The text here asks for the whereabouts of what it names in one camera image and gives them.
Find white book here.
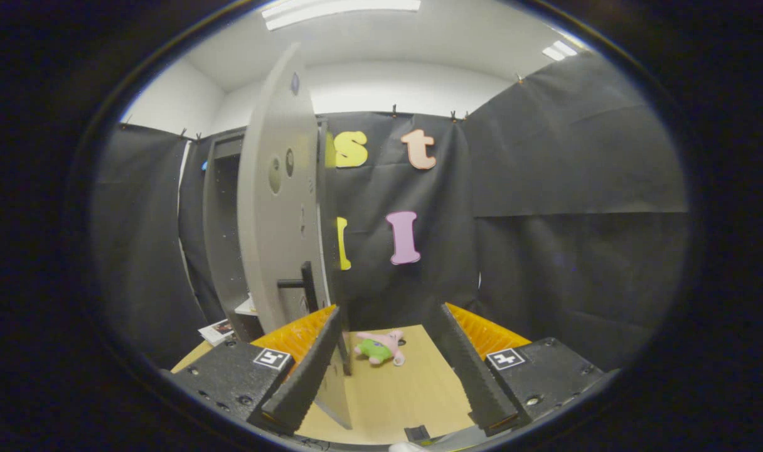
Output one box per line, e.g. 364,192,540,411
198,318,235,347

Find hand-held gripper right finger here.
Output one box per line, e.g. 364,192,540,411
437,301,622,439

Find pink green plush toy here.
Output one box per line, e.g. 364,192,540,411
354,330,407,367

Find grey shoe cabinet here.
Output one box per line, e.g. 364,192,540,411
203,116,351,377

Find row of small cloth clips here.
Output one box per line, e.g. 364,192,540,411
123,72,525,140

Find grey shoe cabinet door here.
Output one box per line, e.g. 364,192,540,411
237,43,354,431

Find black door handle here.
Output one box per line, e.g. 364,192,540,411
277,261,319,315

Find long ceiling light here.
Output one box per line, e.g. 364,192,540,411
261,0,422,31

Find small ceiling light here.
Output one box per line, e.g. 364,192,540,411
542,40,579,62

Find black backdrop cloth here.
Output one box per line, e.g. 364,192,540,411
92,50,691,371

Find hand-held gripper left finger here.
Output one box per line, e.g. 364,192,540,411
167,304,344,436

